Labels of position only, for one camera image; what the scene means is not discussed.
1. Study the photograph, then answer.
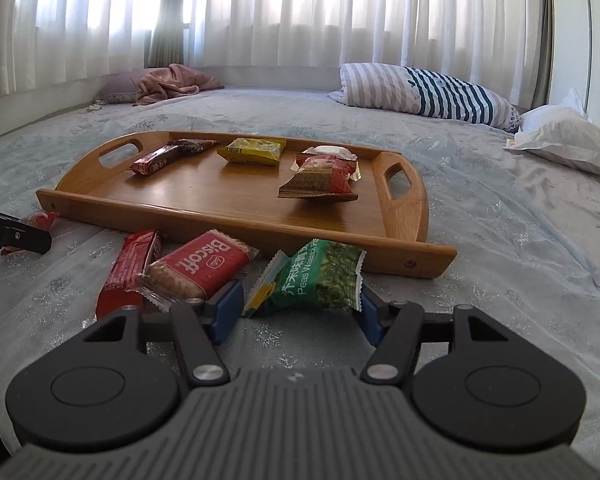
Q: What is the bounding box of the brown snack packet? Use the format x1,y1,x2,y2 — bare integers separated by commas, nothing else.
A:
169,138,219,157

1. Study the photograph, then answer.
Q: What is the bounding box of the striped pillow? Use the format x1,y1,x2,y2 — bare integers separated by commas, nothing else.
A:
326,62,522,133

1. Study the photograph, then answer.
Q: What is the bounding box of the bright red bar packet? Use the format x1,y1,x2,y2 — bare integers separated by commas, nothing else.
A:
95,229,163,320

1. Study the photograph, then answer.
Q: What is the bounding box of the wooden tray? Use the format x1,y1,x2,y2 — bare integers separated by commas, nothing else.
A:
35,131,458,279

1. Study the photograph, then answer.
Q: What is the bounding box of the white sheer curtain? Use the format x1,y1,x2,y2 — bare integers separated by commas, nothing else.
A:
10,0,551,106

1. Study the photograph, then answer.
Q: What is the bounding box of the pink cloth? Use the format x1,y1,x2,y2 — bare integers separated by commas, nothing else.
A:
131,63,226,107

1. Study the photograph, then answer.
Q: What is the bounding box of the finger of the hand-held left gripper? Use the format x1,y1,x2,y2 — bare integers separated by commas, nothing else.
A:
2,215,52,255

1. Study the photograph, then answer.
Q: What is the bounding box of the green pea packet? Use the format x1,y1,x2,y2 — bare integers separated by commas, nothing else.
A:
242,238,367,320

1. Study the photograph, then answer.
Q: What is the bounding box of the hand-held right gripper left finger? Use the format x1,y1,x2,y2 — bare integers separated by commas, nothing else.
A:
55,280,245,390

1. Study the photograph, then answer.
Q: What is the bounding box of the dark red snack bar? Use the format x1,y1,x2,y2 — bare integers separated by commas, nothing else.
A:
129,144,182,176

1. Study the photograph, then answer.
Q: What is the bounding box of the red and gold nut packet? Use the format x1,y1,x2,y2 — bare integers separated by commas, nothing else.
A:
278,154,362,204

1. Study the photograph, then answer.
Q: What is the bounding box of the white snack packet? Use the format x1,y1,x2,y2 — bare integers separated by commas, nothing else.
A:
301,144,357,162

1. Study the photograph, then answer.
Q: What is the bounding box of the white pillow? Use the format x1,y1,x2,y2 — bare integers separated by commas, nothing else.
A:
502,89,600,177

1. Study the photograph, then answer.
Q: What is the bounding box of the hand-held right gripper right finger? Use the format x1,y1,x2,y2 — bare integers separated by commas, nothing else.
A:
352,282,536,388

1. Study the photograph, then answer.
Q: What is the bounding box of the yellow snack packet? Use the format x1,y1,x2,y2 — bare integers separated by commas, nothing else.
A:
216,137,287,166

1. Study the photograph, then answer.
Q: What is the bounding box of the light blue bed sheet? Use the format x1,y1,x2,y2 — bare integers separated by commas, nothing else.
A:
0,85,600,461

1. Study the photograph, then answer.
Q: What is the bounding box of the purple pillow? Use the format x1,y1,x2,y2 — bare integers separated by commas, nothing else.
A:
94,70,151,106

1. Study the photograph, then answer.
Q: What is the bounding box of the red biscuit packet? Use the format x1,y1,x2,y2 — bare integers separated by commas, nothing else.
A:
140,229,261,312

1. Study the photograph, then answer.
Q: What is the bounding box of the clear red-ended snack packet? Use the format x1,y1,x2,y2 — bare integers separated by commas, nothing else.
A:
0,211,60,257

